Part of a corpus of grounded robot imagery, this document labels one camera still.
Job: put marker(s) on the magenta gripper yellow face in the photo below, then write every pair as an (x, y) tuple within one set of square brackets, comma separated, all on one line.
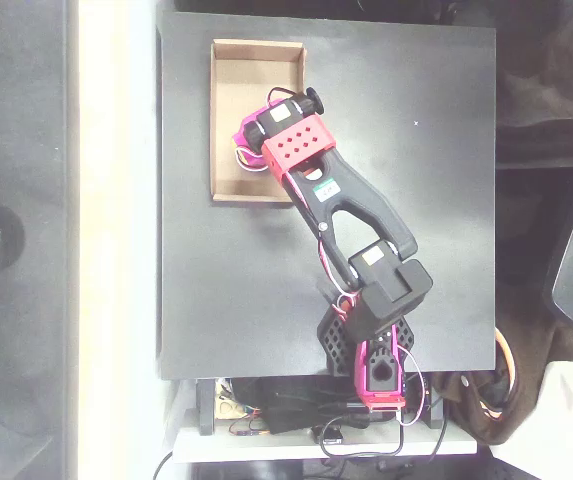
[(242, 136)]

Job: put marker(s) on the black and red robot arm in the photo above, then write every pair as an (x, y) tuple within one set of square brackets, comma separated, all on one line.
[(356, 195)]

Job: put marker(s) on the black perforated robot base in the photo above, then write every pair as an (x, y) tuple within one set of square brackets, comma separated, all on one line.
[(333, 340)]

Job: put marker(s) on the open cardboard box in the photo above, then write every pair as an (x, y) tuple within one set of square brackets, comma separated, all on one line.
[(246, 75)]

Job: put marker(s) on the black table clamp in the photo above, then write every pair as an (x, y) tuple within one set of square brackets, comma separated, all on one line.
[(206, 407)]

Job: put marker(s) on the black power adapter bundle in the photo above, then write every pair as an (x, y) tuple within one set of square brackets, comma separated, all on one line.
[(306, 405)]

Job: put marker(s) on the white shelf board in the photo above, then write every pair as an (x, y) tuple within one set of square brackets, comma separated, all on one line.
[(266, 446)]

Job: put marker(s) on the black plug connector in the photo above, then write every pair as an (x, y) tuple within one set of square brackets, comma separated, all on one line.
[(333, 436)]

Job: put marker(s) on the brown jacket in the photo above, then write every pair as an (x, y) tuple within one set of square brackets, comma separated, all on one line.
[(511, 415)]

